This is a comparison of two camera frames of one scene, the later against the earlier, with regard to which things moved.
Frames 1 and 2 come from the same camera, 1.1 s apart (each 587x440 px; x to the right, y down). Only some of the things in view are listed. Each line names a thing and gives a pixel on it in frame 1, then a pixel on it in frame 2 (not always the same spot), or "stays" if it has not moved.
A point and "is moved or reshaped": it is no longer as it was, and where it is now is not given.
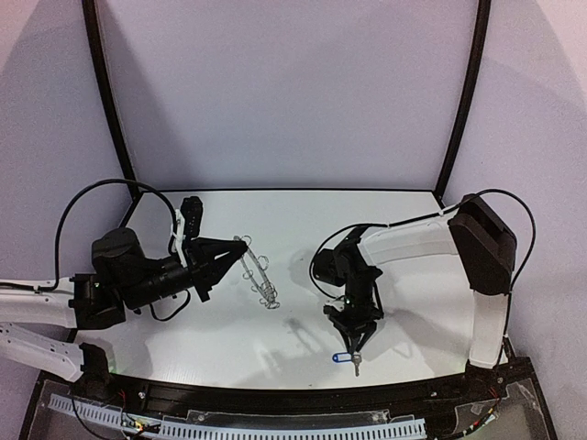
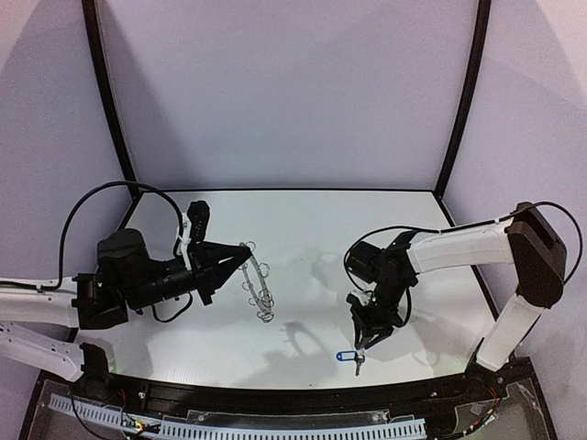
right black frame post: (482, 20) stays
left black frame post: (92, 25) stays
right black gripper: (351, 316) -> (368, 318)
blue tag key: (348, 357) stays
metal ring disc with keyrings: (255, 271) is moved or reshaped
